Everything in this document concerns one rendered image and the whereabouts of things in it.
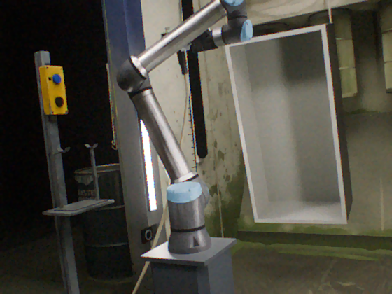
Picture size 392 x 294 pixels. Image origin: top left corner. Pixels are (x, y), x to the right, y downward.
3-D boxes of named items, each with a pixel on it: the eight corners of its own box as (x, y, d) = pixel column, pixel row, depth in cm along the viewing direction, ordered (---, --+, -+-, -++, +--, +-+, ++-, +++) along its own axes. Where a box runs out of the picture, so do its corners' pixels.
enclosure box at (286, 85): (269, 201, 309) (243, 39, 279) (353, 200, 282) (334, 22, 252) (255, 222, 279) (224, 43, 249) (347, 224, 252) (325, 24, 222)
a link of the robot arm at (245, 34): (253, 19, 185) (255, 41, 185) (227, 25, 190) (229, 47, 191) (246, 15, 176) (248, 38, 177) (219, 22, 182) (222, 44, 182)
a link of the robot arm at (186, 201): (166, 230, 170) (161, 188, 168) (174, 220, 187) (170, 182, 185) (202, 228, 167) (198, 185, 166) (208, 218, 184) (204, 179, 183)
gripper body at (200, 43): (190, 54, 191) (214, 49, 186) (187, 35, 189) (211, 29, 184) (197, 52, 198) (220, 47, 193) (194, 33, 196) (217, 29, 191)
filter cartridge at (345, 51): (340, 110, 330) (330, 6, 323) (308, 114, 362) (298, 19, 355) (370, 107, 346) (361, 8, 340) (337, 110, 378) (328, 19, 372)
